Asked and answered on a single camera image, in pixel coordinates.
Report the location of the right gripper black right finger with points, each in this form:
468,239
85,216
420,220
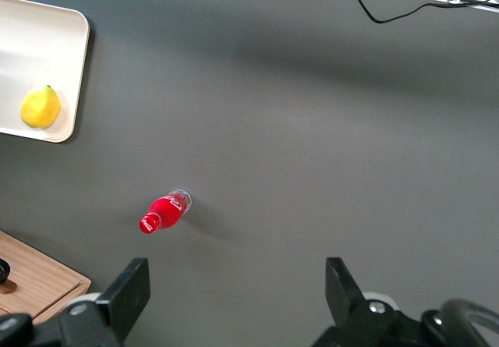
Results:
345,296

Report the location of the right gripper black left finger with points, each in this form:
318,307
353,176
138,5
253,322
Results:
124,296

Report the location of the cream plastic tray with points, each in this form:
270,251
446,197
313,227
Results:
39,58

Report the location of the wooden board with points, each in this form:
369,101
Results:
39,277

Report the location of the red cola bottle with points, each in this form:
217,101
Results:
165,211

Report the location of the black knob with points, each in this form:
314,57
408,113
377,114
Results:
4,272

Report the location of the yellow lemon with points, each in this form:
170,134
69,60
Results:
40,107

